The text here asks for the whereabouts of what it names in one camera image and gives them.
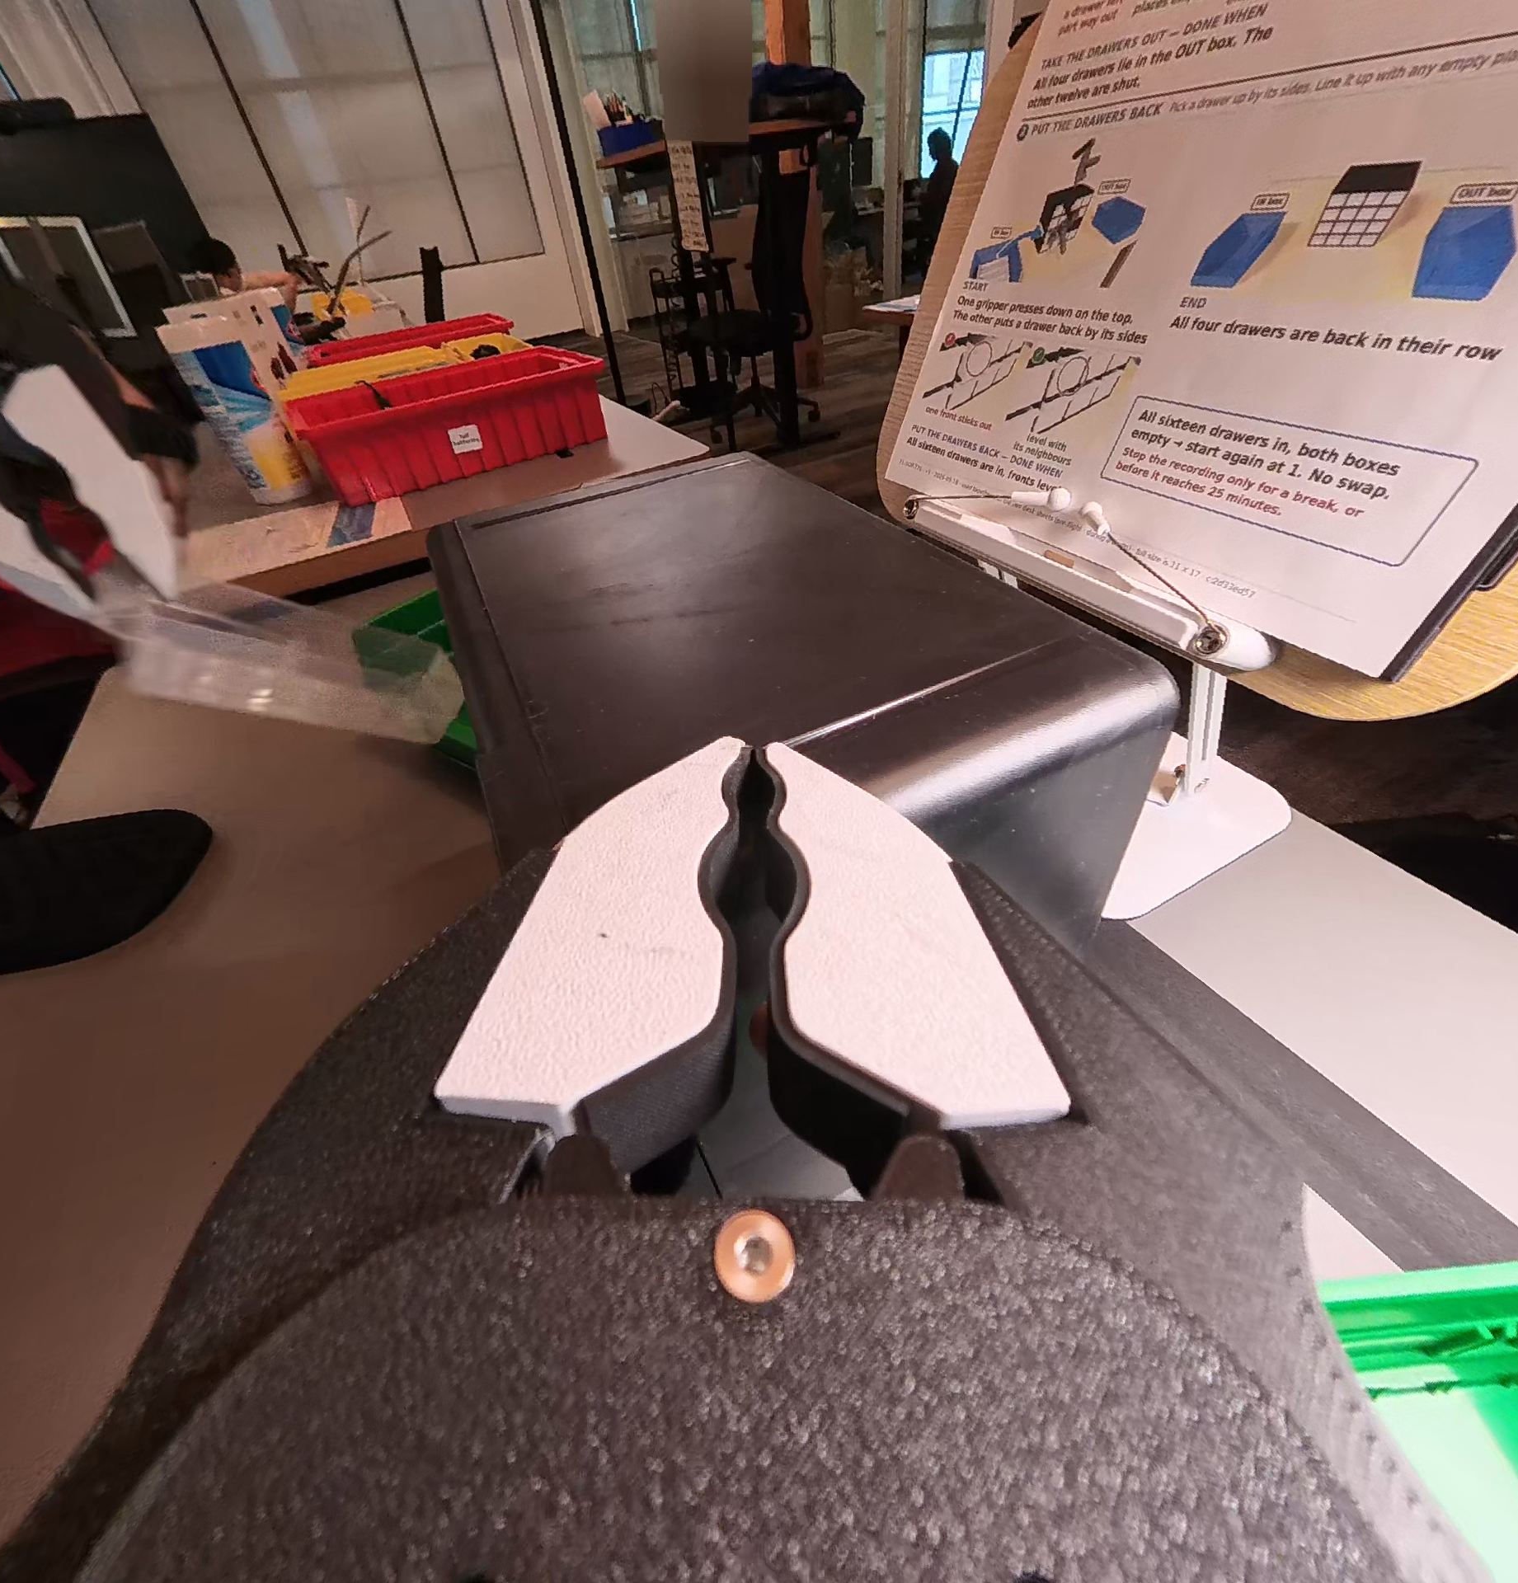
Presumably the clear plastic drawer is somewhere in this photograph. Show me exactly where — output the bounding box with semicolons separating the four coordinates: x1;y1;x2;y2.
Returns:
114;579;467;745

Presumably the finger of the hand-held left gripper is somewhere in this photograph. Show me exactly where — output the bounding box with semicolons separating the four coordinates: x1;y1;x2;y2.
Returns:
2;362;183;597
0;434;103;620

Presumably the printed instruction sheet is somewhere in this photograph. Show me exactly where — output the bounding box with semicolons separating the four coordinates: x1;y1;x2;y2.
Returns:
886;0;1518;680

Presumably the pale desk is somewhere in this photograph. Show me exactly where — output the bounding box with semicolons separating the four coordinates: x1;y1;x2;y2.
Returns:
0;673;1518;1572

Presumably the black monitor screen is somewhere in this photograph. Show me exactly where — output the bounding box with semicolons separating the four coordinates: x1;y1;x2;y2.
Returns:
0;104;214;335

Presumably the yellow plastic bin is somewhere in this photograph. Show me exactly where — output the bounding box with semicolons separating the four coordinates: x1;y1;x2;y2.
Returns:
276;334;532;399

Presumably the instruction sheet on stand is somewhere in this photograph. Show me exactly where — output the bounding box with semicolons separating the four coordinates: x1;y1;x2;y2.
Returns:
877;0;1518;922

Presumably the black drawer cabinet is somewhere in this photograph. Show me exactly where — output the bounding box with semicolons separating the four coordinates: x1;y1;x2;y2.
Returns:
425;450;1185;947

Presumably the blue white packet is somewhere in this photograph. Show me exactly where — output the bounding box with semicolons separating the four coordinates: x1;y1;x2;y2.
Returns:
156;288;319;507

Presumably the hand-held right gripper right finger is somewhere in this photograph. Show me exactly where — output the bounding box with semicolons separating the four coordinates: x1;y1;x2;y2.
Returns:
759;740;1073;1132

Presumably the green plastic bin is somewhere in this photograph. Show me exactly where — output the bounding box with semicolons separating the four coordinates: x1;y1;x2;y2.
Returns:
1319;1259;1518;1583
350;590;479;766

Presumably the blue bag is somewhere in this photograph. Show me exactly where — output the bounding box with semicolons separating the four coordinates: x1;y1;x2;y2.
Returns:
753;62;868;125

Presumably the red plastic bin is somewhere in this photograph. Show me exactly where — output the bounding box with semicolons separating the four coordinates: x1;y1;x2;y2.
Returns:
304;314;517;367
285;346;610;507

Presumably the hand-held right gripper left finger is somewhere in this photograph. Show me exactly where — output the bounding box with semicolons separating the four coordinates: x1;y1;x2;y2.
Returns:
435;735;760;1175

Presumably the black mesh office chair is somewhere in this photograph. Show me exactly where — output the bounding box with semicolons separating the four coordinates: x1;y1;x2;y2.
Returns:
0;809;214;982

